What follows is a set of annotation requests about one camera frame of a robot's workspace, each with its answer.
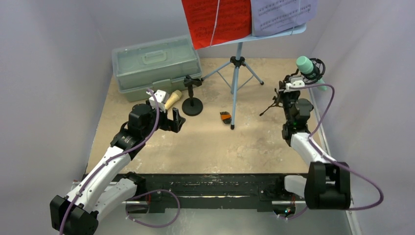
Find black tripod microphone stand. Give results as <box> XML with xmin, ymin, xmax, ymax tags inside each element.
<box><xmin>259</xmin><ymin>56</ymin><xmax>325</xmax><ymax>116</ymax></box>

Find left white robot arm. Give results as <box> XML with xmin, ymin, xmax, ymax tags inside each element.
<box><xmin>49</xmin><ymin>103</ymin><xmax>185</xmax><ymax>235</ymax></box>

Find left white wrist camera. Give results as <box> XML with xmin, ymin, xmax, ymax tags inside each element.
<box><xmin>146</xmin><ymin>89</ymin><xmax>170</xmax><ymax>113</ymax></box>

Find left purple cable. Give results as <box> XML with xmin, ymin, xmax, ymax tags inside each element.
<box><xmin>58</xmin><ymin>88</ymin><xmax>181</xmax><ymax>235</ymax></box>

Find grey-green plastic toolbox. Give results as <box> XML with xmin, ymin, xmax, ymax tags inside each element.
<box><xmin>112</xmin><ymin>35</ymin><xmax>202</xmax><ymax>102</ymax></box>

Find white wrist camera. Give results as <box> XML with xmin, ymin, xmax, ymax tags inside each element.
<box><xmin>284</xmin><ymin>75</ymin><xmax>305</xmax><ymax>93</ymax></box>
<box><xmin>146</xmin><ymin>89</ymin><xmax>170</xmax><ymax>113</ymax></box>

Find orange black hex key set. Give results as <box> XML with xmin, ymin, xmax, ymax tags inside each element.
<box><xmin>220</xmin><ymin>111</ymin><xmax>232</xmax><ymax>124</ymax></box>

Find light blue music stand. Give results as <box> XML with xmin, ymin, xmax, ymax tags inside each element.
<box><xmin>201</xmin><ymin>23</ymin><xmax>306</xmax><ymax>130</ymax></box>

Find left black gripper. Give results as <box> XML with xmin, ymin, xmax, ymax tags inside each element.
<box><xmin>141</xmin><ymin>99</ymin><xmax>184</xmax><ymax>138</ymax></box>

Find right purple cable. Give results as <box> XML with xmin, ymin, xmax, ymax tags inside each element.
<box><xmin>288</xmin><ymin>83</ymin><xmax>385</xmax><ymax>212</ymax></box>

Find mint green microphone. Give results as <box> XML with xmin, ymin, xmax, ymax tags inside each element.
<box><xmin>296</xmin><ymin>56</ymin><xmax>326</xmax><ymax>86</ymax></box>

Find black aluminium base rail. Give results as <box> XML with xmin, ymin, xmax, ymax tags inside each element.
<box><xmin>66</xmin><ymin>173</ymin><xmax>361</xmax><ymax>215</ymax></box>

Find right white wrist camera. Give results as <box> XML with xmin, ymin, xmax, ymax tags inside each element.
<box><xmin>284</xmin><ymin>75</ymin><xmax>305</xmax><ymax>93</ymax></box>

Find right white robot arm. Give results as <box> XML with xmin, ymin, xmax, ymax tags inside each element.
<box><xmin>275</xmin><ymin>91</ymin><xmax>351</xmax><ymax>210</ymax></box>

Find cream yellow microphone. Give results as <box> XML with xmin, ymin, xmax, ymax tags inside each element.
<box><xmin>164</xmin><ymin>90</ymin><xmax>183</xmax><ymax>110</ymax></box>

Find purple cable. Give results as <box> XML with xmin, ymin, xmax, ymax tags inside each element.
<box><xmin>58</xmin><ymin>88</ymin><xmax>181</xmax><ymax>235</ymax></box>
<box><xmin>288</xmin><ymin>83</ymin><xmax>385</xmax><ymax>212</ymax></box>

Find black round-base microphone stand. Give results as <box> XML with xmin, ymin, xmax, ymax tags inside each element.
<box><xmin>182</xmin><ymin>75</ymin><xmax>203</xmax><ymax>117</ymax></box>

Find lavender sheet music page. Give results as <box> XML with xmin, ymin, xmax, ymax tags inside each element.
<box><xmin>251</xmin><ymin>0</ymin><xmax>319</xmax><ymax>37</ymax></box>

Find red sheet music page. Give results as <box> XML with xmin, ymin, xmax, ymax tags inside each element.
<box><xmin>181</xmin><ymin>0</ymin><xmax>252</xmax><ymax>49</ymax></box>

